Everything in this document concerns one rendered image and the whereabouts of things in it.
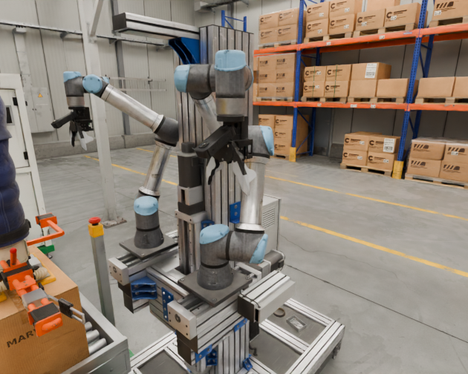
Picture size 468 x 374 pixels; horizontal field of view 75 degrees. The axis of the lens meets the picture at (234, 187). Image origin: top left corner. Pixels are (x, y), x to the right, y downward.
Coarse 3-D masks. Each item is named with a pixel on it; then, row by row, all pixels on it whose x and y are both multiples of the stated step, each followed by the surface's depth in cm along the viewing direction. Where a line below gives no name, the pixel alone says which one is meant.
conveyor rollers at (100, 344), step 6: (90, 324) 170; (90, 330) 170; (96, 330) 165; (90, 336) 162; (96, 336) 164; (90, 342) 162; (96, 342) 158; (102, 342) 158; (90, 348) 154; (96, 348) 155; (102, 348) 157; (90, 354) 153
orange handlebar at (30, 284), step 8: (48, 224) 171; (56, 232) 158; (64, 232) 160; (32, 240) 149; (40, 240) 151; (16, 280) 117; (32, 280) 116; (16, 288) 112; (24, 288) 112; (32, 288) 113; (32, 304) 104; (56, 320) 97; (48, 328) 94
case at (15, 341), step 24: (48, 264) 155; (48, 288) 136; (72, 288) 136; (0, 312) 120; (24, 312) 123; (0, 336) 118; (24, 336) 124; (48, 336) 132; (72, 336) 140; (0, 360) 120; (24, 360) 126; (48, 360) 134; (72, 360) 142
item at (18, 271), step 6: (18, 264) 125; (24, 264) 126; (6, 270) 122; (12, 270) 123; (18, 270) 123; (24, 270) 123; (30, 270) 121; (6, 276) 118; (12, 276) 117; (18, 276) 118; (24, 276) 120; (30, 276) 121; (6, 282) 119; (12, 288) 118
